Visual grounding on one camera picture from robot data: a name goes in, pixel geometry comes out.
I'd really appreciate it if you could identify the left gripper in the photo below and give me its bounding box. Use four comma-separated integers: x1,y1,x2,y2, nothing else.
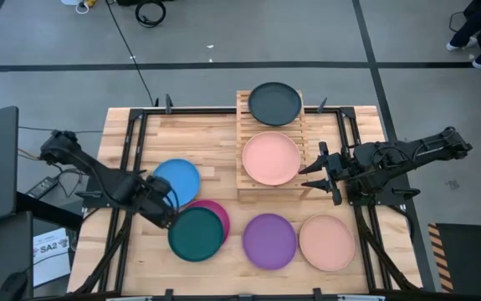
139,191,180,230

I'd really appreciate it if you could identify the purple plate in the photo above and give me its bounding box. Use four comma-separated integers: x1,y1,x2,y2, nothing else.
242,212,299,271

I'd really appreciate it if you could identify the long black floor cable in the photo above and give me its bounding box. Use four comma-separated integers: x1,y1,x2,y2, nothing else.
105,0,160,108

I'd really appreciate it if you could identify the hazard striped floor mat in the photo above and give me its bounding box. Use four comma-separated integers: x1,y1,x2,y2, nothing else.
427,222,481,293

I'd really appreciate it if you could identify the white plug with cable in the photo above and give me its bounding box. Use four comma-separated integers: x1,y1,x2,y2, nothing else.
59,0,98,15

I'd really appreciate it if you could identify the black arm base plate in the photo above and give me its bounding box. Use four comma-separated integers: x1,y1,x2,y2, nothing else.
75,175,143,209
346,175,421,207

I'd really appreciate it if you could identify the thin black cable loop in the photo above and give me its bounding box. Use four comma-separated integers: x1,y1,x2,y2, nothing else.
448,11,468,34

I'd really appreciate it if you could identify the dark green plate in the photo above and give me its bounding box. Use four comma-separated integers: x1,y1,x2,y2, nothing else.
167,207,225,263

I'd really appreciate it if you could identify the black computer mouse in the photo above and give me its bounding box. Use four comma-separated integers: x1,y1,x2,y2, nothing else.
0,271,29,301

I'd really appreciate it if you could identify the black power adapter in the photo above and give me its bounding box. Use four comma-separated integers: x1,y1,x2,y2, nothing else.
25,176,59,200

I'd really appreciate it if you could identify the white printed paper sheet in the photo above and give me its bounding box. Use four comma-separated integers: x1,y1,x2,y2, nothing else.
33,227,72,288

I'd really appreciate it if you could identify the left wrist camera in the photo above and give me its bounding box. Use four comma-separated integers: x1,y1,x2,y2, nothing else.
151,175,173,194

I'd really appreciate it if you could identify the magenta plate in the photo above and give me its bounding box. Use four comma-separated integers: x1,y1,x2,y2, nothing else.
185,199,231,243

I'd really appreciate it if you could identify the light pink plate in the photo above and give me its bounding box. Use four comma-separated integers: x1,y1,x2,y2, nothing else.
241,130,302,186

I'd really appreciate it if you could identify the person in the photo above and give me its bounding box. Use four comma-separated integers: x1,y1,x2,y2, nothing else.
446,0,481,73

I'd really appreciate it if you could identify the orange cable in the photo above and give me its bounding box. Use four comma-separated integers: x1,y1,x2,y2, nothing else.
17,146,44,162

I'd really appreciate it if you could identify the blue plate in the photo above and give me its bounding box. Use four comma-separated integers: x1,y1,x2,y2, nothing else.
152,158,202,209

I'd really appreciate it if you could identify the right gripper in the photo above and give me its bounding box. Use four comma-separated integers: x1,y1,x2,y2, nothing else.
298,141,357,207

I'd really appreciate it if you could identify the grey desk unit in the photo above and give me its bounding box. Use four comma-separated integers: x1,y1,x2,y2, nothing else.
0,211,35,301

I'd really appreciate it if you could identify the dark grey plate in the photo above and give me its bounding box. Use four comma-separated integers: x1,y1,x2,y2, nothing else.
247,81,303,127

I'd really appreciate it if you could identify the peach plate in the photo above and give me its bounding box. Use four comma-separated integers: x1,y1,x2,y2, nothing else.
299,214,356,273

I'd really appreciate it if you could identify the bamboo slatted shelf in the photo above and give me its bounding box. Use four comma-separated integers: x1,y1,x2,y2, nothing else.
235,89,313,205

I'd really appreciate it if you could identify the coiled black cable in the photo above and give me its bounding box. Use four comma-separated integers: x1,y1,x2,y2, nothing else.
134,0,167,28

